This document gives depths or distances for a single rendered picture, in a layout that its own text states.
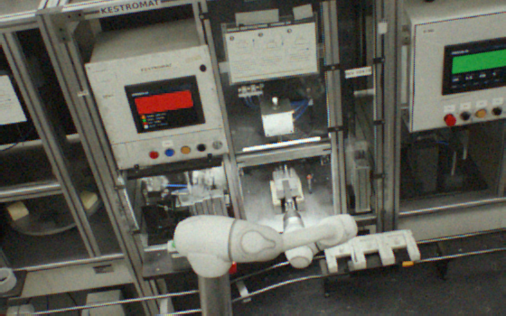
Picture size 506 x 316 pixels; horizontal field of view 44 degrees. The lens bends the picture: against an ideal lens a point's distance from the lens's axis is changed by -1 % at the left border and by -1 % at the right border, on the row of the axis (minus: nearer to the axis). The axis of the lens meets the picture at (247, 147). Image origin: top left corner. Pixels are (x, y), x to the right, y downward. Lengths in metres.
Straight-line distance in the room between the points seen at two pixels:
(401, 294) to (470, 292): 0.28
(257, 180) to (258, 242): 1.12
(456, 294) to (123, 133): 1.49
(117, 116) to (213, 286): 0.70
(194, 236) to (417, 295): 1.15
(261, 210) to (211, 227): 0.89
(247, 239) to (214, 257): 0.14
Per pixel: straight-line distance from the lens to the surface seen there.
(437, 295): 2.75
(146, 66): 2.16
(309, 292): 2.75
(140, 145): 2.35
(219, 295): 2.04
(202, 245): 1.92
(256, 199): 2.84
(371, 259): 2.65
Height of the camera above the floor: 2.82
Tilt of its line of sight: 38 degrees down
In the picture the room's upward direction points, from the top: 10 degrees counter-clockwise
